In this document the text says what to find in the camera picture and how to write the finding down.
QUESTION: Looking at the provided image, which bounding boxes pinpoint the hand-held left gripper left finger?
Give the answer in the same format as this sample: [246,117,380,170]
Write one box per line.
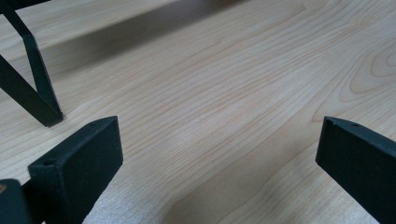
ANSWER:
[27,116,124,224]

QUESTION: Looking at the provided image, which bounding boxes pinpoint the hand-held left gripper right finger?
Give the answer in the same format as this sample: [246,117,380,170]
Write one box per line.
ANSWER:
[315,116,396,224]

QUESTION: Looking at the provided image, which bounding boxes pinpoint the black two-tier metal shelf rack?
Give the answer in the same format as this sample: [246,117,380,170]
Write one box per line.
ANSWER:
[0,0,65,128]

